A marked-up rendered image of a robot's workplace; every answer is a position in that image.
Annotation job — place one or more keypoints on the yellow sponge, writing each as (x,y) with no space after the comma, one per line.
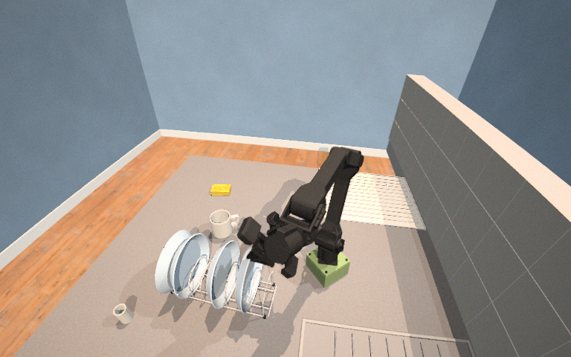
(220,190)

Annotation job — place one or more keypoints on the grey tiled splashback panel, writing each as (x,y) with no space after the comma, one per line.
(500,222)

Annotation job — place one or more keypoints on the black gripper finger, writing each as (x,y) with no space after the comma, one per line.
(253,255)
(263,260)

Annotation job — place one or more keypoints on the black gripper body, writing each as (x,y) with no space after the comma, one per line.
(249,232)

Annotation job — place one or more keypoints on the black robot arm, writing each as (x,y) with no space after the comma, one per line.
(309,203)

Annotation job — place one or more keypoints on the pale grey cylindrical cup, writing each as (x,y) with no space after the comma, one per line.
(123,313)

